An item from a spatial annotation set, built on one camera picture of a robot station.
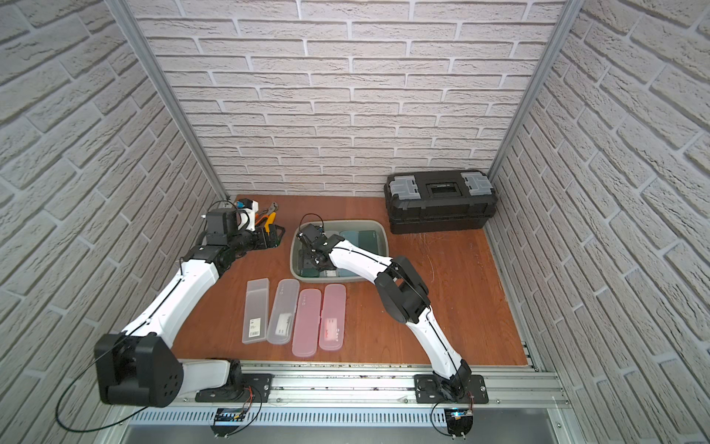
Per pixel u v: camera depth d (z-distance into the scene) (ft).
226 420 2.33
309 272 3.05
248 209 2.36
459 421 2.31
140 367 1.31
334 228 3.29
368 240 3.41
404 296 1.91
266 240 2.40
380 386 2.49
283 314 2.83
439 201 3.17
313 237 2.49
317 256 2.28
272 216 3.66
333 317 2.80
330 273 3.09
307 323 2.80
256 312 2.81
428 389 2.43
